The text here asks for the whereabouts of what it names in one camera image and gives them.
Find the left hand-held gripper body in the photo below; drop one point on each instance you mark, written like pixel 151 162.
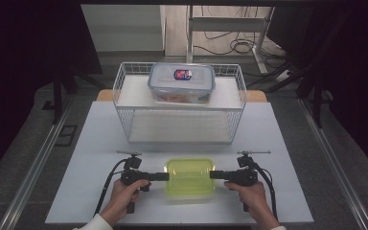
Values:
pixel 131 177

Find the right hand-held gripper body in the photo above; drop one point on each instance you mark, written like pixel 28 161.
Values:
pixel 246 177

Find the green plastic food container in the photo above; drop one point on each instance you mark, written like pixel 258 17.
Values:
pixel 190 180

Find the clear lidded food container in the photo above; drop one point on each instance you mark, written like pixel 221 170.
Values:
pixel 180 83

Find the person's left hand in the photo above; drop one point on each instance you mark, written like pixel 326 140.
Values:
pixel 124 198

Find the person's right hand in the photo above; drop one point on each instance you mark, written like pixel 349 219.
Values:
pixel 255 199

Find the black floor plate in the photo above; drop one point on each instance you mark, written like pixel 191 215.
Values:
pixel 66 135

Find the wooden table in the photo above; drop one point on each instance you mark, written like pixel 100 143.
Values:
pixel 103 95

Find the black metal stand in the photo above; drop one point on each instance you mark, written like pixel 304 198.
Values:
pixel 316 102
pixel 57 92

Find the white power strip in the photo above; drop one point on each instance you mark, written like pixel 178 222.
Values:
pixel 283 75

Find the dark curtain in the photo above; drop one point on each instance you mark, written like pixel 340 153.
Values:
pixel 19 64
pixel 348 70

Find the white cabinet panel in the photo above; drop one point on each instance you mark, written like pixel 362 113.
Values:
pixel 124 28

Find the aluminium floor rail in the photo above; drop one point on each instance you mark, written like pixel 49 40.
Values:
pixel 335 163
pixel 35 166

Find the white metal desk frame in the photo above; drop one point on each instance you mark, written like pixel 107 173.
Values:
pixel 226 24

